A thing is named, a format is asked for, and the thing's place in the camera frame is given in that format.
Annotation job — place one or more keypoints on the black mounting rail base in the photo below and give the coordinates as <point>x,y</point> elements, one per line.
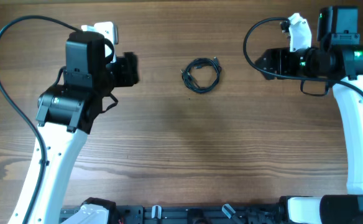
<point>184,215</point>

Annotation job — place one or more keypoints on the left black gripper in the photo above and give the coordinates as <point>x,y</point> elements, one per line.
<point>127,70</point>

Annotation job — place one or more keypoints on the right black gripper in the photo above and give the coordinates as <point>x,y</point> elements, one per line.
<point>276,63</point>

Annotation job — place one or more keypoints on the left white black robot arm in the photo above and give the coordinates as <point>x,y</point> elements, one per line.
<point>66,113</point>

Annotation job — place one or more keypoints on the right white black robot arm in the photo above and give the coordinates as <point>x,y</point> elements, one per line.
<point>338,63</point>

